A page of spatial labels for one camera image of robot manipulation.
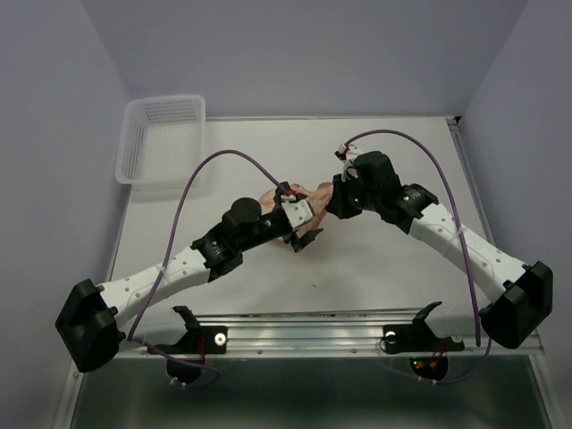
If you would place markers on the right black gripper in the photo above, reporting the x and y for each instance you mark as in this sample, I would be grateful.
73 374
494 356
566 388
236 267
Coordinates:
337 204

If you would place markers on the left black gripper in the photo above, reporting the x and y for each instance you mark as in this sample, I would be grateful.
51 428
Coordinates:
298 242

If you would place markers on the floral mesh laundry bag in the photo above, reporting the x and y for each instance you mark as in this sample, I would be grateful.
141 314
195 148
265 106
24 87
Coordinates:
318 198

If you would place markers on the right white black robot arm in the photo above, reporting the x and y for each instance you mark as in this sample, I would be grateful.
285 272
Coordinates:
520 295

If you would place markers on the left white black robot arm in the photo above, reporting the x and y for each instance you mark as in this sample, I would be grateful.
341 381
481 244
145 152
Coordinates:
97 318

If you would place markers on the white perforated plastic basket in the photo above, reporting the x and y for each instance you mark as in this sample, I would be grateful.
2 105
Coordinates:
162 140

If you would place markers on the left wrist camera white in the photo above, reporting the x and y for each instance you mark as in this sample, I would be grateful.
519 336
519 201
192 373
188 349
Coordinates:
299 213

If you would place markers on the aluminium mounting rail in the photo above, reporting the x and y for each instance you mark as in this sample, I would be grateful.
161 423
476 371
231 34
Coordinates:
346 334

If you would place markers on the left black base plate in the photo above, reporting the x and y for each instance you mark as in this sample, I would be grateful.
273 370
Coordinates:
205 340

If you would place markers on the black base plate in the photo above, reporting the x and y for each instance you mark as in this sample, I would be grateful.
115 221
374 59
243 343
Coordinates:
410 338
205 340

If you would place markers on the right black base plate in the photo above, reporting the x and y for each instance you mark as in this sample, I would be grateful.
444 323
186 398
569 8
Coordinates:
410 338

